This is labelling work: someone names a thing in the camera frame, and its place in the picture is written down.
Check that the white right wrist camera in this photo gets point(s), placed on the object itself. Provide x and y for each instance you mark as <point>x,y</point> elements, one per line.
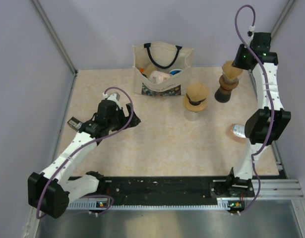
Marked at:
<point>251,30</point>

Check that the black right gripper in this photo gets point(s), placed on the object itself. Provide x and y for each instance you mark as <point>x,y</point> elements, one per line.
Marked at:
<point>241,49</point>

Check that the beige canvas tote bag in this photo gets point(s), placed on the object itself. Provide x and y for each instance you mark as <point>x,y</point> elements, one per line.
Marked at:
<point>161,69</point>

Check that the dark rectangular box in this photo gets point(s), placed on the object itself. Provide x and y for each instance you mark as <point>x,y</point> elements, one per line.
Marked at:
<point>74,123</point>

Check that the clear glass cone dripper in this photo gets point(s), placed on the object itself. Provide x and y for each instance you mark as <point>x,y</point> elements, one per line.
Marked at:
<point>232,78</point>

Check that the clear pink lotion bottle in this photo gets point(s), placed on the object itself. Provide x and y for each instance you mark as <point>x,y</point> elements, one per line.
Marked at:
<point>236,132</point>

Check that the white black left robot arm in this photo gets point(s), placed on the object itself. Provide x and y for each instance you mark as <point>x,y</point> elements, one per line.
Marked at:
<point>50,191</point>

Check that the clear glass server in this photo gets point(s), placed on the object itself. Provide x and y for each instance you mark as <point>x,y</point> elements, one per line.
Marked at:
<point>192,116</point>

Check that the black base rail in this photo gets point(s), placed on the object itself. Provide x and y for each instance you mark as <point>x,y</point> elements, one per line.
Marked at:
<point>171,191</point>

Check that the brown paper coffee filter stack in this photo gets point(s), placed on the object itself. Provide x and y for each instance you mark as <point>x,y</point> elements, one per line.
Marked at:
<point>228,68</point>

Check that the wooden dripper stand disc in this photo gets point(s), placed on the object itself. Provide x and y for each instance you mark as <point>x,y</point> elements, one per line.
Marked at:
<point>193,107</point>

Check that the grey slotted cable duct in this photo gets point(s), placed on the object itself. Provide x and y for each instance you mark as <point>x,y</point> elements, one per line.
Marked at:
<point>94,205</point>

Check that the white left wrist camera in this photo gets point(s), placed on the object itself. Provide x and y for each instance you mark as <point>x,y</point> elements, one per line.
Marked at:
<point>115,97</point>

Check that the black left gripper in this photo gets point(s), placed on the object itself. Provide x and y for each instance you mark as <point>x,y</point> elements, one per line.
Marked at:
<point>134,122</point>

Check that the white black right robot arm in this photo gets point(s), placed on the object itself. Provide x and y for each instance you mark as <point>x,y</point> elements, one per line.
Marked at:
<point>270,119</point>

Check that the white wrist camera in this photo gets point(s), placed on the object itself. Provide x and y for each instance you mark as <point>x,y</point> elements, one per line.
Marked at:
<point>251,30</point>
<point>115,97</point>

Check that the dark flask with red cap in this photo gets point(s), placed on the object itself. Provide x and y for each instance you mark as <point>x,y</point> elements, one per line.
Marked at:
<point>222,97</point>

